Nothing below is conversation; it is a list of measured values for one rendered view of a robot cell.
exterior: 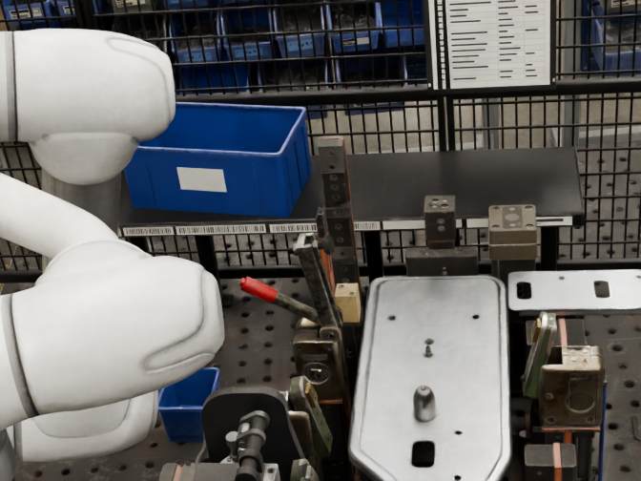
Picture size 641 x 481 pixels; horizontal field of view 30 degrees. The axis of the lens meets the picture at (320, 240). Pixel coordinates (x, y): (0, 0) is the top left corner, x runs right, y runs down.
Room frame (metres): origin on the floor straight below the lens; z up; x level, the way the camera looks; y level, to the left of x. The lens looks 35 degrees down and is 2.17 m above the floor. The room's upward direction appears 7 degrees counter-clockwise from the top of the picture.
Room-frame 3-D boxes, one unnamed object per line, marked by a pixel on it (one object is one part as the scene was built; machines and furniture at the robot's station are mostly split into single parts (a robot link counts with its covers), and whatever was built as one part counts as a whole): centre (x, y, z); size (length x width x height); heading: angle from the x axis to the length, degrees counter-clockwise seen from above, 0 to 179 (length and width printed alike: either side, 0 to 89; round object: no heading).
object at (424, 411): (1.24, -0.12, 1.02); 0.03 x 0.03 x 0.07
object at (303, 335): (1.39, 0.02, 0.88); 0.07 x 0.06 x 0.35; 79
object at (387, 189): (1.83, -0.02, 1.02); 0.90 x 0.22 x 0.03; 79
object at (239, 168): (1.86, 0.16, 1.10); 0.30 x 0.17 x 0.13; 70
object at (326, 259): (1.49, 0.00, 0.95); 0.03 x 0.01 x 0.50; 169
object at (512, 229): (1.61, -0.32, 0.88); 0.08 x 0.08 x 0.36; 79
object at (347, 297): (1.46, -0.03, 0.88); 0.04 x 0.04 x 0.36; 79
